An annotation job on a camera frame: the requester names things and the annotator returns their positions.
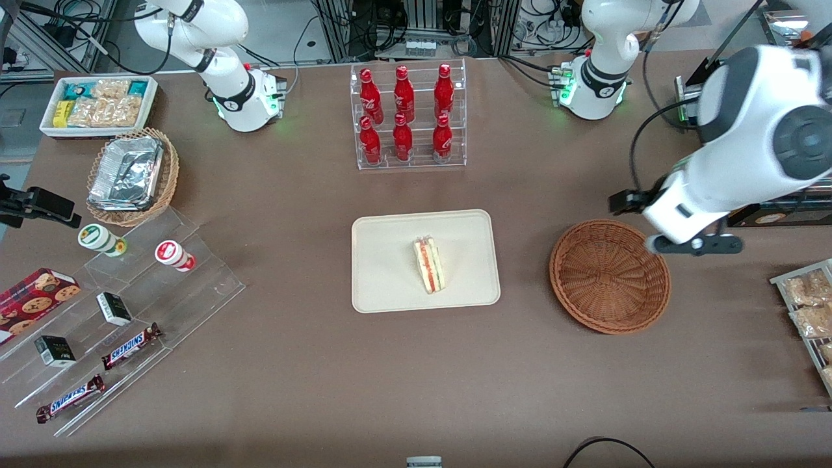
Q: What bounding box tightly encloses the triangular sandwich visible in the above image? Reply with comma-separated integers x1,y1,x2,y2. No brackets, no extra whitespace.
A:
412,236,447,295

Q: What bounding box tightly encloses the round brown wicker basket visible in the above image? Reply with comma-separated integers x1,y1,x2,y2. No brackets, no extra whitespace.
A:
549,219,671,335

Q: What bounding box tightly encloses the beige plastic tray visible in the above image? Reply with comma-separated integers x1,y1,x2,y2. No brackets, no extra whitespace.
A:
351,209,502,315

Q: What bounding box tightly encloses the light wicker basket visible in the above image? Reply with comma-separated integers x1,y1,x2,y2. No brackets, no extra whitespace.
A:
86,127,180,228

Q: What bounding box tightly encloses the grey metal box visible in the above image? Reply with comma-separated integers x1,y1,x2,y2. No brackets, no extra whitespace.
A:
674,75,706,125

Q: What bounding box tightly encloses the black food warmer machine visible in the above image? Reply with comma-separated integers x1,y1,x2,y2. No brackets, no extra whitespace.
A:
676,6,832,228

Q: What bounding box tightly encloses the red cola bottle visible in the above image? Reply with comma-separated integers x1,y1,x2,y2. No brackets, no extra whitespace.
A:
432,114,454,163
434,63,456,119
392,113,415,163
393,65,416,123
359,116,383,166
359,68,384,124

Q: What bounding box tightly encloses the clear acrylic bottle rack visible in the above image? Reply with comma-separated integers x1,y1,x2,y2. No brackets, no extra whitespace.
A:
349,58,468,171

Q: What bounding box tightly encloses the clear acrylic stepped display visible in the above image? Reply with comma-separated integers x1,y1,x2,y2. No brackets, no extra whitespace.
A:
0,207,246,437

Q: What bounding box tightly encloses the red lid cup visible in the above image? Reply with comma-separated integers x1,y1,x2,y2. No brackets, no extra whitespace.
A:
154,240,196,272

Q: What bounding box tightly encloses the aluminium foil container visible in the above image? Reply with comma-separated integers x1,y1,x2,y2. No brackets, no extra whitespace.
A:
88,135,164,212

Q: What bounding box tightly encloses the clear bag of crackers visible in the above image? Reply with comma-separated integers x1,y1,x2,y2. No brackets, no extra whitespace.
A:
91,79,131,100
104,96,143,128
68,97,109,128

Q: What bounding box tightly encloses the Snickers chocolate bar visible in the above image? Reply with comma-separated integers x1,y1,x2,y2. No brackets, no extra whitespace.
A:
36,374,106,424
101,322,163,371

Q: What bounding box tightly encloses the small black box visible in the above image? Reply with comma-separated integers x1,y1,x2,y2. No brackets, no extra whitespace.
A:
34,335,77,369
96,292,133,327

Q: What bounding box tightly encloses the green lid cup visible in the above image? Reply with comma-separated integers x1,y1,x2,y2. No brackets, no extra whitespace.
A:
77,223,128,258

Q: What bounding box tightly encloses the white rectangular snack bin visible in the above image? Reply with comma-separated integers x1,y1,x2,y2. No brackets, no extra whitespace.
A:
39,75,159,139

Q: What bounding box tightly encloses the red tartan cookie box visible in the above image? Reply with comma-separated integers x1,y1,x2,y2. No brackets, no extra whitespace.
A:
0,267,82,345

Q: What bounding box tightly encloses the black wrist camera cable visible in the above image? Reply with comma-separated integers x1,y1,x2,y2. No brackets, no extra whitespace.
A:
629,97,701,193

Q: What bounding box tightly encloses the grey wire rack tray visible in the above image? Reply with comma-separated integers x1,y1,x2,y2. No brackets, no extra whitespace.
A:
770,259,832,398

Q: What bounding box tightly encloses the black looped cable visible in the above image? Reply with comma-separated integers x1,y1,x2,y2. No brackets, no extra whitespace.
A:
562,437,657,468

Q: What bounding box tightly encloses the aluminium frame rack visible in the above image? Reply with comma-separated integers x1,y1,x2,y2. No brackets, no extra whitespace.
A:
312,0,521,62

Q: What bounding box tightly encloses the black device on mount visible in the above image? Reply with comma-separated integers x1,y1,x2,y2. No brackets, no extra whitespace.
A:
0,173,83,229

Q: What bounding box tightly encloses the aluminium frame shelf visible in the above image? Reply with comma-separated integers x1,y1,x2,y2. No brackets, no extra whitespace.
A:
0,0,121,82

